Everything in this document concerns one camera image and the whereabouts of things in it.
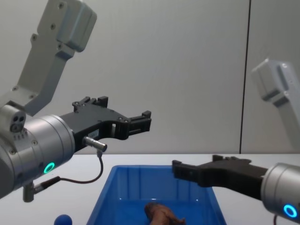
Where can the right robot arm with camera bracket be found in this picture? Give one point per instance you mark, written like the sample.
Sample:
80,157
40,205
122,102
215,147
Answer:
281,187

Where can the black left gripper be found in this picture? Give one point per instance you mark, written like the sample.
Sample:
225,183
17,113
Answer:
93,122

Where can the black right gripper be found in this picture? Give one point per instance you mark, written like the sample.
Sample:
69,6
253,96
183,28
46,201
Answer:
232,175

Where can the brown lumpy object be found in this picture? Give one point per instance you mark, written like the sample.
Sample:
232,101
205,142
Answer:
161,213

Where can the blue plastic bin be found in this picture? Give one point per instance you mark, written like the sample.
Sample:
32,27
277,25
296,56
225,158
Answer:
122,194

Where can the left robot arm with camera bracket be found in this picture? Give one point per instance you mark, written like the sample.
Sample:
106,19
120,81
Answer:
35,140

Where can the small blue ball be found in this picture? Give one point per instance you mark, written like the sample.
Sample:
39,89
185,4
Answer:
62,220

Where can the robot arm with camera bracket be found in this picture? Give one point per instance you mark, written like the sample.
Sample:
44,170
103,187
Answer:
35,140
281,187

